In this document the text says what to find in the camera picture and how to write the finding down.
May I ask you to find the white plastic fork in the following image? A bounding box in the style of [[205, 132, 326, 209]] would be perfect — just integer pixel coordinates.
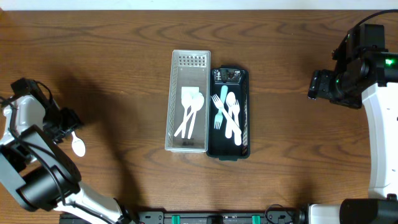
[[232, 100, 242, 146], [211, 95, 242, 134]]

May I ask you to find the white plastic spoon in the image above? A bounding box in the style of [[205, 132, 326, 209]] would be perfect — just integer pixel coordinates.
[[174, 98, 193, 137], [181, 95, 192, 138], [225, 91, 236, 139], [187, 93, 205, 139], [72, 131, 86, 157]]

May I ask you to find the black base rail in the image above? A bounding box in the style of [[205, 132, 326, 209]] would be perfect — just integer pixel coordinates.
[[58, 210, 304, 224]]

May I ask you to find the mint green plastic fork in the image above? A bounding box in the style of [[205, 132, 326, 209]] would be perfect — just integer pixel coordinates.
[[214, 85, 228, 129]]

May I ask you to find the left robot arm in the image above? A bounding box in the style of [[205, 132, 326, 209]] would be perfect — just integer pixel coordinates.
[[1, 78, 135, 223]]

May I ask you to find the clear plastic perforated basket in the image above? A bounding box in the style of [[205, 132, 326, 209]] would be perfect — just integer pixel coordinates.
[[165, 50, 211, 153]]

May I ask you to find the dark green plastic basket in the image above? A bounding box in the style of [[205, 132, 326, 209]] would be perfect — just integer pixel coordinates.
[[207, 65, 250, 161]]

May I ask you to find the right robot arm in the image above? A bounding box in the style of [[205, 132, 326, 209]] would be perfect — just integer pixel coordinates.
[[307, 24, 397, 223]]

